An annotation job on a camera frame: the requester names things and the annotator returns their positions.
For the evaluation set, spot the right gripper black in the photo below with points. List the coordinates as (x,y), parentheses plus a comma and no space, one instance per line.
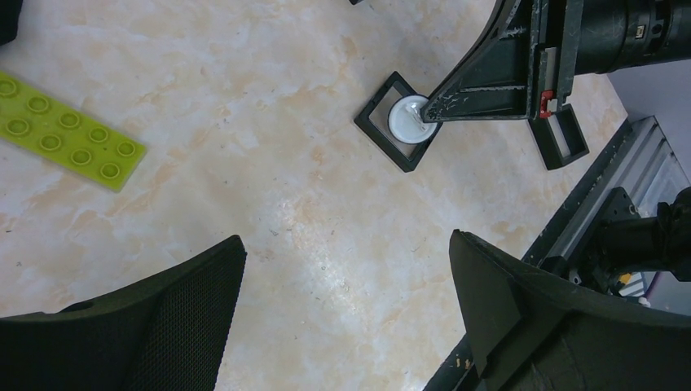
(525,56)

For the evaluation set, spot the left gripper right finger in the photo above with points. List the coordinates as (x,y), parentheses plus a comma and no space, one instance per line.
(527,329)

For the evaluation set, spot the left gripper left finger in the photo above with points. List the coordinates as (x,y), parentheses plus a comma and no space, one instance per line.
(166,332)

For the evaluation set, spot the round white brooch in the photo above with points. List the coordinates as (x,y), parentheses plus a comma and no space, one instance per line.
(405,120)

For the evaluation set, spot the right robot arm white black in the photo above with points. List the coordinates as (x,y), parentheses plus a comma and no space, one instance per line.
(627,34)

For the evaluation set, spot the lime green lego plate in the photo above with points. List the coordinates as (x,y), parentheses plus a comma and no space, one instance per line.
(66,137)

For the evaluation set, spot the black square frame lower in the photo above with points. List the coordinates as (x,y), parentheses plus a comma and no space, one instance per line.
(559,138)

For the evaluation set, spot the black square frame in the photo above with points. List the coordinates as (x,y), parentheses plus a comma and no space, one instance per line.
(372,120)
(559,138)

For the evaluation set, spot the black square frame middle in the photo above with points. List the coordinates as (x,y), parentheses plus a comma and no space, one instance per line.
(372,120)

